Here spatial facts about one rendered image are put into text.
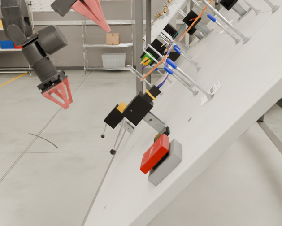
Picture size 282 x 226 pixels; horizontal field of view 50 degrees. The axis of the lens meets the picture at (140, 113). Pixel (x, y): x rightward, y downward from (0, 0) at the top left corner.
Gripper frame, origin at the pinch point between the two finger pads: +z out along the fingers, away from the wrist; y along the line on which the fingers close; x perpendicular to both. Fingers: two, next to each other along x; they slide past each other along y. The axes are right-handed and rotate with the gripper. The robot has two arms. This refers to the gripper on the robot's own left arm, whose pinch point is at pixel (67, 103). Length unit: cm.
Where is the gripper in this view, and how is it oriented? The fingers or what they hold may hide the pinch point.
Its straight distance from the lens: 94.9
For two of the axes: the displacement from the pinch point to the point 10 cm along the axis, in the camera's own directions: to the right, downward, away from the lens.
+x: -8.7, 4.8, 1.3
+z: 5.0, 8.2, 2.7
